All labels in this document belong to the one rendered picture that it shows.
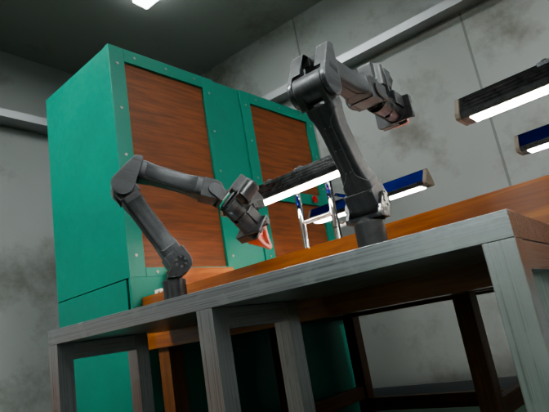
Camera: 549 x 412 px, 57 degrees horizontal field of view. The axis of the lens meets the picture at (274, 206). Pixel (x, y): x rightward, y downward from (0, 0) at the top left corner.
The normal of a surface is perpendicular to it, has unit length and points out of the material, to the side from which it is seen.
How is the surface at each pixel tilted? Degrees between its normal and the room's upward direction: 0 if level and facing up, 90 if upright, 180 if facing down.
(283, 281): 90
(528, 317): 90
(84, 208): 90
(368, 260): 90
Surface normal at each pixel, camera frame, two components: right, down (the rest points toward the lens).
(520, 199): -0.66, -0.08
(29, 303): 0.77, -0.28
